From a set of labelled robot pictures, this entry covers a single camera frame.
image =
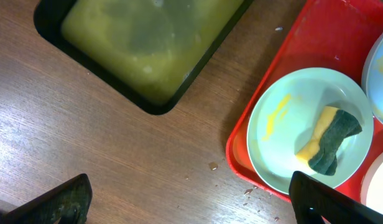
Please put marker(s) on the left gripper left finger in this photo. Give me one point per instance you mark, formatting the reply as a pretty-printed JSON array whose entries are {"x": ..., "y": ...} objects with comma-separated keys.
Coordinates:
[{"x": 66, "y": 203}]

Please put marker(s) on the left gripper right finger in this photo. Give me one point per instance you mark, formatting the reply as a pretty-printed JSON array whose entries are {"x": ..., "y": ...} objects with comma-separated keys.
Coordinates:
[{"x": 315, "y": 202}]

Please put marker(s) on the yellow green sponge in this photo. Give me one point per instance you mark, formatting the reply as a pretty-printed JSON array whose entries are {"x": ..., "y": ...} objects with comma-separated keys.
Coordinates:
[{"x": 332, "y": 127}]

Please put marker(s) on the white plate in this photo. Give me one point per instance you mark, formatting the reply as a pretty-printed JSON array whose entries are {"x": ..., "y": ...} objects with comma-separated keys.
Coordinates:
[{"x": 372, "y": 186}]

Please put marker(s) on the light blue plate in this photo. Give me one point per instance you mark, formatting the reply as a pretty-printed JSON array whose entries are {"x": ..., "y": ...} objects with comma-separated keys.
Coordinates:
[
  {"x": 372, "y": 78},
  {"x": 284, "y": 117}
]

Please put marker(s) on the red plastic tray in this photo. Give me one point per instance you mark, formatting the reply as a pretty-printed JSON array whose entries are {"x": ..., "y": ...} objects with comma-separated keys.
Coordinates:
[{"x": 334, "y": 34}]

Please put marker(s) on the black tray with soapy water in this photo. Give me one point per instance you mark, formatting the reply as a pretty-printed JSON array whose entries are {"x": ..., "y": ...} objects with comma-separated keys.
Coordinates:
[{"x": 148, "y": 51}]

